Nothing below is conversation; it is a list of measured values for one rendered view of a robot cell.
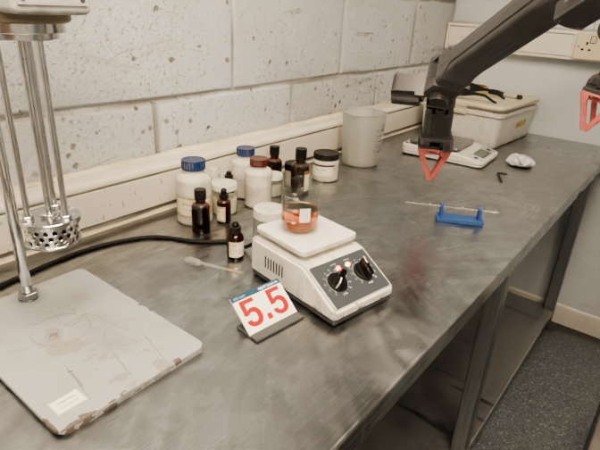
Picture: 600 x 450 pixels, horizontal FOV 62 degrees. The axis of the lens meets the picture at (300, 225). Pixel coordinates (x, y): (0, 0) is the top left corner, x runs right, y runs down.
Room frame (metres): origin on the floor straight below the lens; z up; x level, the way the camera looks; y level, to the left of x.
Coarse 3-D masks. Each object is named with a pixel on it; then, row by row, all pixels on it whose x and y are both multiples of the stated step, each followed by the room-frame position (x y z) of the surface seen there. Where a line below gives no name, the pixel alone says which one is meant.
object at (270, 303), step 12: (276, 288) 0.64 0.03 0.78; (240, 300) 0.60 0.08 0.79; (252, 300) 0.61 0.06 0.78; (264, 300) 0.62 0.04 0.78; (276, 300) 0.63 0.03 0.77; (288, 300) 0.64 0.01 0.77; (240, 312) 0.59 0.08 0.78; (252, 312) 0.59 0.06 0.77; (264, 312) 0.60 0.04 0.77; (276, 312) 0.61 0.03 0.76; (252, 324) 0.58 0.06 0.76
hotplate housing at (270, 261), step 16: (256, 240) 0.74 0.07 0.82; (352, 240) 0.75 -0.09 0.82; (256, 256) 0.73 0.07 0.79; (272, 256) 0.70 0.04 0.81; (288, 256) 0.68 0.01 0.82; (320, 256) 0.68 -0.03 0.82; (336, 256) 0.69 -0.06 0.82; (256, 272) 0.73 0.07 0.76; (272, 272) 0.70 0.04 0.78; (288, 272) 0.67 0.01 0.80; (304, 272) 0.64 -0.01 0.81; (288, 288) 0.67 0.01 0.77; (304, 288) 0.64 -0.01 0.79; (320, 288) 0.62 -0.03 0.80; (384, 288) 0.67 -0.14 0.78; (304, 304) 0.64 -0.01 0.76; (320, 304) 0.62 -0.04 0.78; (352, 304) 0.62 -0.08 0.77; (368, 304) 0.65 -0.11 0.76; (336, 320) 0.60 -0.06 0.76
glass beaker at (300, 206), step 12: (288, 180) 0.76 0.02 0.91; (300, 180) 0.77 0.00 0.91; (312, 180) 0.76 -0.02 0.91; (288, 192) 0.72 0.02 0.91; (300, 192) 0.71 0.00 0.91; (312, 192) 0.72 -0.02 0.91; (288, 204) 0.72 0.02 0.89; (300, 204) 0.71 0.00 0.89; (312, 204) 0.72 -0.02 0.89; (288, 216) 0.72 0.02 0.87; (300, 216) 0.71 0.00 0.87; (312, 216) 0.72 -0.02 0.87; (288, 228) 0.72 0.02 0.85; (300, 228) 0.71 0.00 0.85; (312, 228) 0.72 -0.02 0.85
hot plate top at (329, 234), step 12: (264, 228) 0.74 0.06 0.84; (276, 228) 0.74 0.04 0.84; (324, 228) 0.75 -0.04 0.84; (336, 228) 0.75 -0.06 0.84; (276, 240) 0.70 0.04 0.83; (288, 240) 0.69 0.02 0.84; (300, 240) 0.70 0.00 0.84; (312, 240) 0.70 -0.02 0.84; (324, 240) 0.70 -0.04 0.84; (336, 240) 0.70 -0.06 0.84; (348, 240) 0.72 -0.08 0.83; (300, 252) 0.66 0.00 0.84; (312, 252) 0.67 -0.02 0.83
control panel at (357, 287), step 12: (360, 252) 0.72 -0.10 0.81; (324, 264) 0.67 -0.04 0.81; (336, 264) 0.67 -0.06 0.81; (372, 264) 0.70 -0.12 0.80; (324, 276) 0.65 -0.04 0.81; (348, 276) 0.66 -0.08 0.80; (372, 276) 0.68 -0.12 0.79; (324, 288) 0.63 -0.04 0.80; (348, 288) 0.64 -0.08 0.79; (360, 288) 0.65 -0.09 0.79; (372, 288) 0.66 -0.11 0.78; (336, 300) 0.61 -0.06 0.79; (348, 300) 0.62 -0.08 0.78
